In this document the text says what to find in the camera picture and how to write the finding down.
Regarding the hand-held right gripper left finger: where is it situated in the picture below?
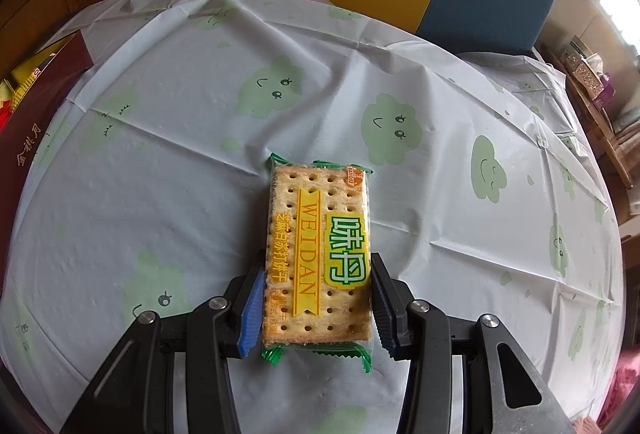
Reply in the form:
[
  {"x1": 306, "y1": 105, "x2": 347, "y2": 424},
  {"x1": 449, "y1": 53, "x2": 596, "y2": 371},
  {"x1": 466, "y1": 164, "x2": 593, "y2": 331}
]
[{"x1": 60, "y1": 264, "x2": 266, "y2": 434}]

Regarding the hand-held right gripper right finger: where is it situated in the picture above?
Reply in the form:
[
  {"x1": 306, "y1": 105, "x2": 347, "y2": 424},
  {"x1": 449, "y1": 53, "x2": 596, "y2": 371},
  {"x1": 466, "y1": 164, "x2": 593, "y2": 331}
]
[{"x1": 370, "y1": 253, "x2": 576, "y2": 434}]

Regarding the cracker packet with green ends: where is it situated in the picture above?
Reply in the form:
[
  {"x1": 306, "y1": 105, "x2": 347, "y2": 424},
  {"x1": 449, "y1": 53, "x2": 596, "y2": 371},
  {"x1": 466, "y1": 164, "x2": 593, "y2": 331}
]
[{"x1": 261, "y1": 153, "x2": 376, "y2": 372}]

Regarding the maroon box with gold inside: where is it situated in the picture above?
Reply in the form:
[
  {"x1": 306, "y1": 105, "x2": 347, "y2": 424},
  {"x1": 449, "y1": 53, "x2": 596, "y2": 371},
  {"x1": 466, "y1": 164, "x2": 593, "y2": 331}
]
[{"x1": 0, "y1": 31, "x2": 96, "y2": 215}]

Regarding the white tablecloth with green clouds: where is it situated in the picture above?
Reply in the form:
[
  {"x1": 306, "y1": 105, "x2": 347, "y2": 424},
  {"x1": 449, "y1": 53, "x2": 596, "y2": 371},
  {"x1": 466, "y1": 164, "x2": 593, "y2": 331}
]
[{"x1": 0, "y1": 0, "x2": 628, "y2": 434}]

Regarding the pink cloth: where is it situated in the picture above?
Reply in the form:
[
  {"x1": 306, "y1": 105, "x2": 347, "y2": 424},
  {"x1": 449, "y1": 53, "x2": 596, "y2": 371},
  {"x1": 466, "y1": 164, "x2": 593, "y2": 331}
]
[{"x1": 570, "y1": 354, "x2": 640, "y2": 434}]

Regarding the wooden side shelf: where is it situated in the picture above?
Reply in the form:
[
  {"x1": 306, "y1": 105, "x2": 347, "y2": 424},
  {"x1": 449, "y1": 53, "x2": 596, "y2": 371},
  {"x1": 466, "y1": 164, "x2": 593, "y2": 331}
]
[{"x1": 542, "y1": 44, "x2": 636, "y2": 187}]

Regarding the patterned tissue box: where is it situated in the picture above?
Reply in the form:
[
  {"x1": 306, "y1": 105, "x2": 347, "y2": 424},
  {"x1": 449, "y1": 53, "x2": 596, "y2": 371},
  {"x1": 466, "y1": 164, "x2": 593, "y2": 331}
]
[{"x1": 570, "y1": 56, "x2": 608, "y2": 97}]

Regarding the purple container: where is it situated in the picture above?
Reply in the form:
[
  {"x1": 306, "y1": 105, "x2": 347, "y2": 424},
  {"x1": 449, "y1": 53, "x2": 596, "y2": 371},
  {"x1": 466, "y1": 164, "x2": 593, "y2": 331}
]
[{"x1": 597, "y1": 74, "x2": 618, "y2": 107}]

